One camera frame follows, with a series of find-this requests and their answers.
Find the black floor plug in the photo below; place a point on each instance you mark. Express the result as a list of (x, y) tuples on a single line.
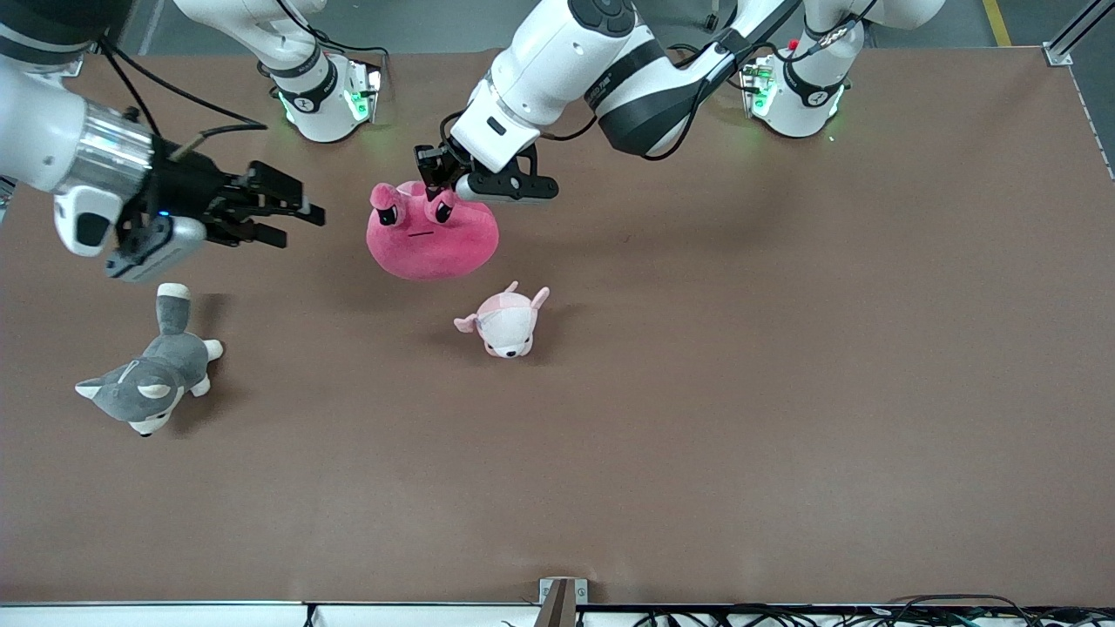
[(712, 21)]

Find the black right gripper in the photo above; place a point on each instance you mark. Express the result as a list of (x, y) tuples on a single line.
[(185, 189)]

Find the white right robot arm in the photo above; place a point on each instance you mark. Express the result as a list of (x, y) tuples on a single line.
[(35, 131)]

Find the round hot pink plush toy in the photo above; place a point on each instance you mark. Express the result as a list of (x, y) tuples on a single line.
[(431, 252)]

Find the white table edge rail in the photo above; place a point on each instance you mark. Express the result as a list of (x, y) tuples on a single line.
[(174, 616)]

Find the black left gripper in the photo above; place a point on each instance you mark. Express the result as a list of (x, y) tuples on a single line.
[(438, 165)]

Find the grey husky plush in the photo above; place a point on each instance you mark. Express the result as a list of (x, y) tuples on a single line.
[(157, 374)]

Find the metal table edge bracket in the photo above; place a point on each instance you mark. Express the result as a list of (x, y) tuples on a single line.
[(562, 601)]

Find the pale pink dog plush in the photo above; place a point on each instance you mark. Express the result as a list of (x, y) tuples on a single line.
[(510, 326)]

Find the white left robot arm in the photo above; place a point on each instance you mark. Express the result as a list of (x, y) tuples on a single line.
[(557, 61)]

